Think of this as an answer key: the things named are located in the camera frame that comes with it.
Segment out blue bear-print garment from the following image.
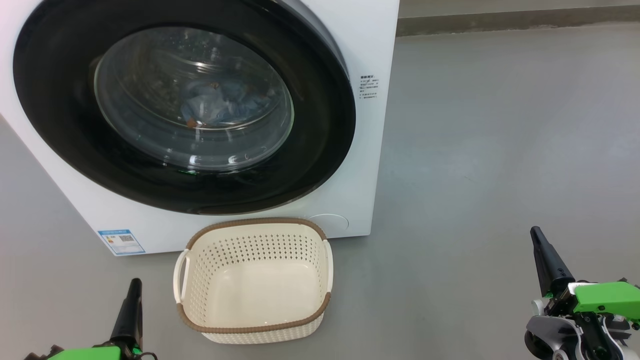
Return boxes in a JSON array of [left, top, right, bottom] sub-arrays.
[[180, 80, 276, 128]]

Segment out black text instruction sticker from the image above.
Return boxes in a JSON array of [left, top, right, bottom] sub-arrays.
[[359, 75, 380, 101]]

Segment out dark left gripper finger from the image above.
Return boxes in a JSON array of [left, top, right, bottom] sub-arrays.
[[109, 278, 144, 351]]

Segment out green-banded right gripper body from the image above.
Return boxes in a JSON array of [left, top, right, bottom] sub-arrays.
[[531, 281, 640, 322]]

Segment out blue energy label sticker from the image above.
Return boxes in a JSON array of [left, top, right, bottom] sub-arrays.
[[97, 229, 146, 257]]

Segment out cream perforated laundry basket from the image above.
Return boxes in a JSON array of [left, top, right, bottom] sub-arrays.
[[173, 217, 334, 345]]

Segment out black washer door glass bowl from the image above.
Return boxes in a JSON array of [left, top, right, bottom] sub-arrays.
[[12, 0, 357, 216]]

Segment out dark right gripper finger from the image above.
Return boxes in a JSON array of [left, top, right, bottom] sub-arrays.
[[530, 226, 576, 297]]

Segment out white front-load washing machine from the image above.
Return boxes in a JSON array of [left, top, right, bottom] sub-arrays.
[[0, 0, 401, 257]]

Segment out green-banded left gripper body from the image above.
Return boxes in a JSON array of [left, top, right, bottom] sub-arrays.
[[47, 345, 143, 360]]

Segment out round white filter cover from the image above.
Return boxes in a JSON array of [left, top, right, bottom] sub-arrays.
[[307, 213, 350, 233]]

